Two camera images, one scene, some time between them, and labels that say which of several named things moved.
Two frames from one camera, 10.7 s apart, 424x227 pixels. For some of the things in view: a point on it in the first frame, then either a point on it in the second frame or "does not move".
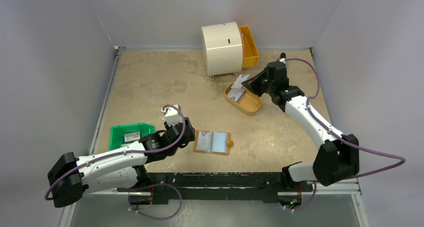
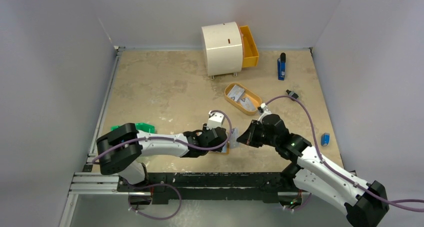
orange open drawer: [250, 54] does not move
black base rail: [219, 186] does not move
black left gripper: [191, 137] to [205, 130]
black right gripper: [253, 84] to [255, 137]
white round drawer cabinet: [223, 49] does not move
